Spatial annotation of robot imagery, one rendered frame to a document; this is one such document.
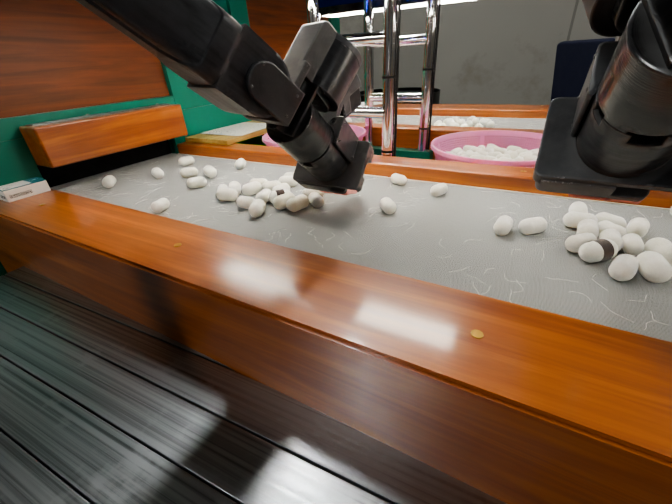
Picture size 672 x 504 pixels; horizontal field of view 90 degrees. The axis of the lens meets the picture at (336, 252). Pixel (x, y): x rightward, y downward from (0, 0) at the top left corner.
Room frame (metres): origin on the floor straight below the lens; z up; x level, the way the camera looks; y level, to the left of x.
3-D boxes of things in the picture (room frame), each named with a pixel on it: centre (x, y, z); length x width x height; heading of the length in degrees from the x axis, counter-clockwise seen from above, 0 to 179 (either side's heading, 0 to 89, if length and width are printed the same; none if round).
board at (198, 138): (1.02, 0.22, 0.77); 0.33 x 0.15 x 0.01; 149
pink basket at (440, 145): (0.68, -0.34, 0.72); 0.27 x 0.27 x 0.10
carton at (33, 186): (0.55, 0.51, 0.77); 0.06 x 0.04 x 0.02; 149
